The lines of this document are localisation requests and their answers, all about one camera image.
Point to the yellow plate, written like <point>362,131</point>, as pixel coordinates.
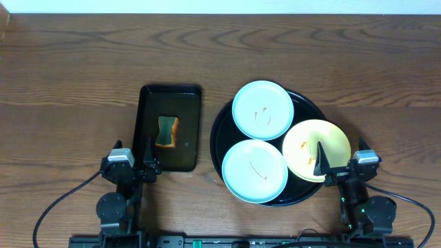
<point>300,147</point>

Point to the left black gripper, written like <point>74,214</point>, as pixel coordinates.
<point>154,169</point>

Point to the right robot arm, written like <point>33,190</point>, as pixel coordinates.
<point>368,217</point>

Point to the black rectangular water tray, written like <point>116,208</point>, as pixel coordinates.
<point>181,101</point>

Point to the orange green scrub sponge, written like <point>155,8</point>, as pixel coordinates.
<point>166,137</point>

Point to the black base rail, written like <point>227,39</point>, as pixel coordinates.
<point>193,242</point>

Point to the light blue plate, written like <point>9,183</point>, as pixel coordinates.
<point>254,171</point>
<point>263,110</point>

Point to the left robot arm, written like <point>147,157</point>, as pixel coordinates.
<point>120,211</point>

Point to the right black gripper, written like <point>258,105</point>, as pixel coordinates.
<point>323,168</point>

